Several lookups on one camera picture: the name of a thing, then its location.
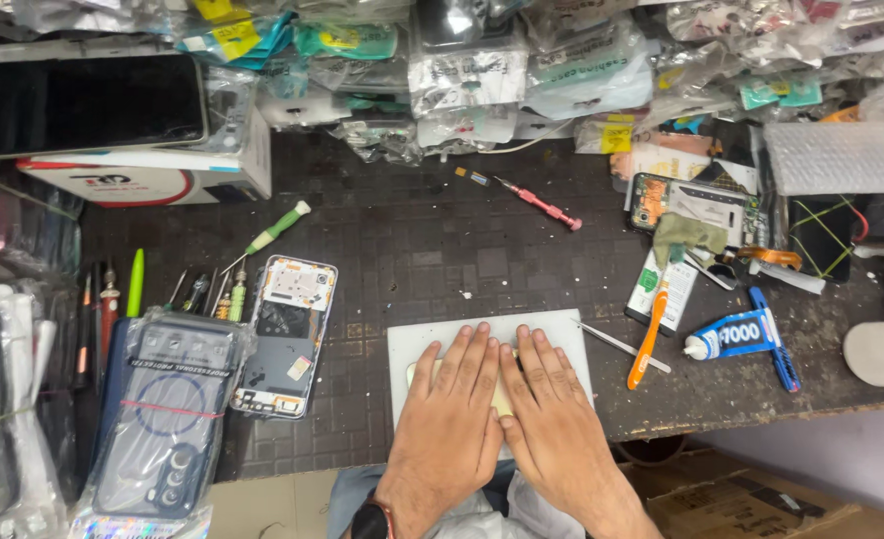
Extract person's left hand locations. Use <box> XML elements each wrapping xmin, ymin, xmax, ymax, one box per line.
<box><xmin>376</xmin><ymin>322</ymin><xmax>519</xmax><ymax>518</ymax></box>

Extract person's right hand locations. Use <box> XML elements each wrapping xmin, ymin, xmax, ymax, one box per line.
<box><xmin>497</xmin><ymin>325</ymin><xmax>617</xmax><ymax>516</ymax></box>

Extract pale yellow phone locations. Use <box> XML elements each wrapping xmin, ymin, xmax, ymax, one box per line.
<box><xmin>406</xmin><ymin>348</ymin><xmax>524</xmax><ymax>419</ymax></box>

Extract person's grey clothing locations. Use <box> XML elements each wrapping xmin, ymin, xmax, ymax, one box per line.
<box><xmin>327</xmin><ymin>460</ymin><xmax>587</xmax><ymax>539</ymax></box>

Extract white work mat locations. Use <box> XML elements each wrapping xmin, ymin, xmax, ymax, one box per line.
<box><xmin>387</xmin><ymin>309</ymin><xmax>594</xmax><ymax>459</ymax></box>

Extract black wrist watch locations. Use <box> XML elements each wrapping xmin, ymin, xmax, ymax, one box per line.
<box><xmin>350</xmin><ymin>497</ymin><xmax>397</xmax><ymax>539</ymax></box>

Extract metal tweezers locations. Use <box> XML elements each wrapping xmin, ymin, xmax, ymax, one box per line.
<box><xmin>572</xmin><ymin>319</ymin><xmax>672</xmax><ymax>374</ymax></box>

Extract orange toothbrush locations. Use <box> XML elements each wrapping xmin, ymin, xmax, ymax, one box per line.
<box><xmin>627</xmin><ymin>286</ymin><xmax>672</xmax><ymax>391</ymax></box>

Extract white battery with green label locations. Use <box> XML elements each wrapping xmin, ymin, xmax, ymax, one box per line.
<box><xmin>625</xmin><ymin>250</ymin><xmax>700</xmax><ymax>335</ymax></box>

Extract brown cardboard carton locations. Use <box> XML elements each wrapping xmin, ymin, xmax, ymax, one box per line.
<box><xmin>620</xmin><ymin>448</ymin><xmax>884</xmax><ymax>539</ymax></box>

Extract blue white glue tube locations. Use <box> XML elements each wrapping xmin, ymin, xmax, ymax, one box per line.
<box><xmin>683</xmin><ymin>310</ymin><xmax>782</xmax><ymax>362</ymax></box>

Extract blue utility knife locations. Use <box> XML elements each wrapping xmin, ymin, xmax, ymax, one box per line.
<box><xmin>748</xmin><ymin>286</ymin><xmax>802</xmax><ymax>394</ymax></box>

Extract pink screwdriver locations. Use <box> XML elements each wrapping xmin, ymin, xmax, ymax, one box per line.
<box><xmin>493</xmin><ymin>177</ymin><xmax>584</xmax><ymax>232</ymax></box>

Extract olive green cloth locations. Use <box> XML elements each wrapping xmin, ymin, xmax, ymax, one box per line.
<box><xmin>651</xmin><ymin>213</ymin><xmax>729</xmax><ymax>271</ymax></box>

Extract green white screwdriver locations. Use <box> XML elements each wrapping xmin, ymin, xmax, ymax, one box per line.
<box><xmin>221</xmin><ymin>200</ymin><xmax>313</xmax><ymax>277</ymax></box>

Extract bunch of small screwdrivers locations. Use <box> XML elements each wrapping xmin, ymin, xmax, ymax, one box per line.
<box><xmin>164</xmin><ymin>262</ymin><xmax>250</xmax><ymax>324</ymax></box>

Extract opened phone with circuit board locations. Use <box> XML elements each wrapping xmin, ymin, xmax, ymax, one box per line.
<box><xmin>628</xmin><ymin>171</ymin><xmax>763</xmax><ymax>250</ymax></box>

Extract white paper strip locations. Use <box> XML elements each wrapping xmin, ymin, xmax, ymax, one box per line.
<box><xmin>749</xmin><ymin>260</ymin><xmax>828</xmax><ymax>296</ymax></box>

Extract stack of packaged clear cases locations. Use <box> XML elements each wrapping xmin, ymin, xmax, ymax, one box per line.
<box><xmin>70</xmin><ymin>310</ymin><xmax>254</xmax><ymax>539</ymax></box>

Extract black phone with rubber bands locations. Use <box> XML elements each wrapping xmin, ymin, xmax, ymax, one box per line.
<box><xmin>788</xmin><ymin>195</ymin><xmax>863</xmax><ymax>284</ymax></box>

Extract beige tape roll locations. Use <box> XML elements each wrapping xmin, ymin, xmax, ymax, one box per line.
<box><xmin>843</xmin><ymin>319</ymin><xmax>884</xmax><ymax>391</ymax></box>

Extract green pen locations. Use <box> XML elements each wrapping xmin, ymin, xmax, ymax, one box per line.
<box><xmin>126</xmin><ymin>248</ymin><xmax>146</xmax><ymax>318</ymax></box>

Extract heap of packaged phone cases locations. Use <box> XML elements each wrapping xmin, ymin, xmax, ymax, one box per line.
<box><xmin>0</xmin><ymin>0</ymin><xmax>884</xmax><ymax>166</ymax></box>

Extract white red cardboard box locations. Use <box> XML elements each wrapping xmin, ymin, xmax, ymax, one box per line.
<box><xmin>14</xmin><ymin>107</ymin><xmax>273</xmax><ymax>208</ymax></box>

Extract bubble wrap sheet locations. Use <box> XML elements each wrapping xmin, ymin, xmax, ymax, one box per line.
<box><xmin>763</xmin><ymin>121</ymin><xmax>884</xmax><ymax>198</ymax></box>

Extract pile of dark phone cases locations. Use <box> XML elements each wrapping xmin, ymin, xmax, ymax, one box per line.
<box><xmin>0</xmin><ymin>171</ymin><xmax>85</xmax><ymax>539</ymax></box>

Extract large black phone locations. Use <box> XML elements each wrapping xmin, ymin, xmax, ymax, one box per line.
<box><xmin>0</xmin><ymin>53</ymin><xmax>210</xmax><ymax>160</ymax></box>

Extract opened silver phone frame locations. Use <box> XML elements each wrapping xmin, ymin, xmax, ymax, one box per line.
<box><xmin>229</xmin><ymin>255</ymin><xmax>339</xmax><ymax>421</ymax></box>

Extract orange flex cable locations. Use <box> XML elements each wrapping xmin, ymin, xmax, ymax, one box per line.
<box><xmin>737</xmin><ymin>245</ymin><xmax>804</xmax><ymax>272</ymax></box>

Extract white cable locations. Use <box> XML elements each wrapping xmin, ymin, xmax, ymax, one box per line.
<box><xmin>476</xmin><ymin>118</ymin><xmax>576</xmax><ymax>155</ymax></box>

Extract red handled screwdriver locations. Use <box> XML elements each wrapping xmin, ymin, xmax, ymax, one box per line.
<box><xmin>98</xmin><ymin>268</ymin><xmax>122</xmax><ymax>368</ymax></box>

